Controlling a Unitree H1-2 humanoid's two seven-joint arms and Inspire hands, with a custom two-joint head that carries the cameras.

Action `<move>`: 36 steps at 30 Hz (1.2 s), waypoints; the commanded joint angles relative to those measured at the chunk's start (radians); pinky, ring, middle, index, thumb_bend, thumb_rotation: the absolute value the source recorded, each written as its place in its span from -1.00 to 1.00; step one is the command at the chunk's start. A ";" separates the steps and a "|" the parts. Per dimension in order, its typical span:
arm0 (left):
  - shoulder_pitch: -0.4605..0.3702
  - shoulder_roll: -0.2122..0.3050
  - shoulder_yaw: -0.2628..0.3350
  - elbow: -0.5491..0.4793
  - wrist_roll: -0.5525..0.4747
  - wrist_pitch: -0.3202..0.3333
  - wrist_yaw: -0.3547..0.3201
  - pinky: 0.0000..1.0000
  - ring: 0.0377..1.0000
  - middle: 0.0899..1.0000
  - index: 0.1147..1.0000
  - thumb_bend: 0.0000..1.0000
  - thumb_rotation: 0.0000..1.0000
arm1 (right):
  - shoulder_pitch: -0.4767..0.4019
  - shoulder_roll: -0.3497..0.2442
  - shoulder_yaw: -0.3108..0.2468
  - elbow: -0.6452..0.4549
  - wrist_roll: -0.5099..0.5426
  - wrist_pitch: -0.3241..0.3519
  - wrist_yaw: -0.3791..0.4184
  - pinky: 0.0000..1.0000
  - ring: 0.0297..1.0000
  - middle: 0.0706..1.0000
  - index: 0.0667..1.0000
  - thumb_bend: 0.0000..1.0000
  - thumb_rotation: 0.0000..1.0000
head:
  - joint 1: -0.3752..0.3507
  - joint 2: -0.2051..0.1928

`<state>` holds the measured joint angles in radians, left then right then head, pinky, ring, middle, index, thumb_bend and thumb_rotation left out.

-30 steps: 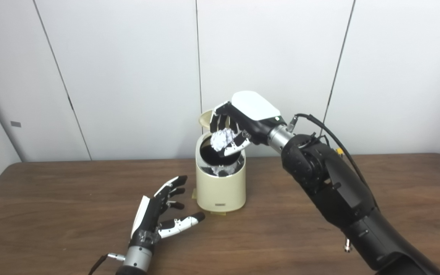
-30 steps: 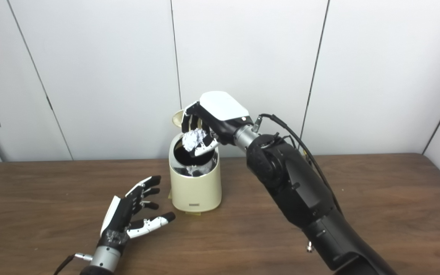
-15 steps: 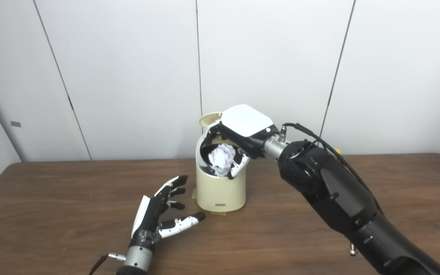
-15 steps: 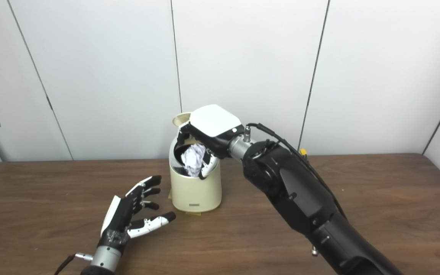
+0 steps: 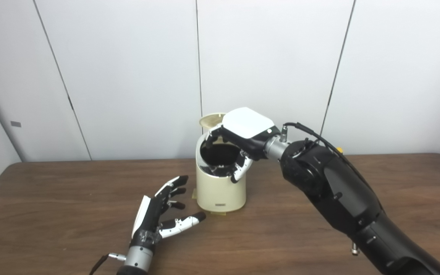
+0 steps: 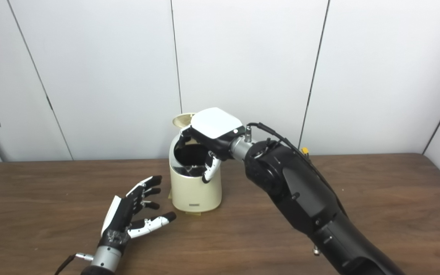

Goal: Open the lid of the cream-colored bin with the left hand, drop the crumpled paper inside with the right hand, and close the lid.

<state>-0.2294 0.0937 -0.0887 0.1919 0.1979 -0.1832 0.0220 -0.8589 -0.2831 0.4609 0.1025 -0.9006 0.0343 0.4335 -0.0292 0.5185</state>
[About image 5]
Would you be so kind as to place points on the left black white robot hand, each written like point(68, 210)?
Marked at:
point(149, 221)

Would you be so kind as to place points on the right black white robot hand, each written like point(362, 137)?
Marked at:
point(248, 126)

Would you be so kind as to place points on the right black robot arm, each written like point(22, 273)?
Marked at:
point(338, 191)

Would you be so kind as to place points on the cream-colored bin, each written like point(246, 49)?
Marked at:
point(220, 191)

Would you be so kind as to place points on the small grey wall label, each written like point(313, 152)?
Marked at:
point(15, 123)

